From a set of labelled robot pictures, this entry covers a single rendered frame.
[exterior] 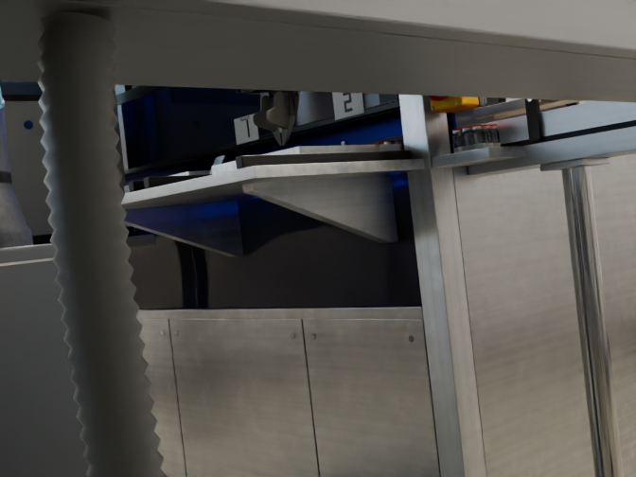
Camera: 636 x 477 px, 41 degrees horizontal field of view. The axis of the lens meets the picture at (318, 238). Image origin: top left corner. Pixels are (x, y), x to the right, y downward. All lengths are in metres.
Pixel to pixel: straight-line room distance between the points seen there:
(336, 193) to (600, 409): 0.61
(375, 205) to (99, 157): 1.39
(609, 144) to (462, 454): 0.62
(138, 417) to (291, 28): 0.15
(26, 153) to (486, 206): 1.15
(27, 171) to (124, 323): 2.00
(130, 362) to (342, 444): 1.64
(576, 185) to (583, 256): 0.13
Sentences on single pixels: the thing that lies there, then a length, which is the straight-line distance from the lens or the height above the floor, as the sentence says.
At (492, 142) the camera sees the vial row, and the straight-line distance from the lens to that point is 1.60.
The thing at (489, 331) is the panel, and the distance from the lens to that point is 1.72.
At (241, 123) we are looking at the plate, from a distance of 2.02.
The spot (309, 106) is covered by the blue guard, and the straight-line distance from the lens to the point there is 1.85.
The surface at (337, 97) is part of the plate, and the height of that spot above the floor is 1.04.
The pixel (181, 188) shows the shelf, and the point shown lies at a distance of 1.51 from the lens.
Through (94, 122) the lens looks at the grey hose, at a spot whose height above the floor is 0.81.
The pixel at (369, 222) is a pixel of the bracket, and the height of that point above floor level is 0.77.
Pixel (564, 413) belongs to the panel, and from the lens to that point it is 1.94.
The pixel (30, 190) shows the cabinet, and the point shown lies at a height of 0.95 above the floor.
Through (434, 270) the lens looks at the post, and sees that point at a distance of 1.62.
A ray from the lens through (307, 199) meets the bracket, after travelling 1.52.
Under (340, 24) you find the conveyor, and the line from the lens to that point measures 0.32.
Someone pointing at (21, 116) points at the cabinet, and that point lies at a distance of 2.28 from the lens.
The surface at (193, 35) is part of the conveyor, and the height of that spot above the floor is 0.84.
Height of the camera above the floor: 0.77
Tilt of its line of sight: level
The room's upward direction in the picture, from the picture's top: 6 degrees counter-clockwise
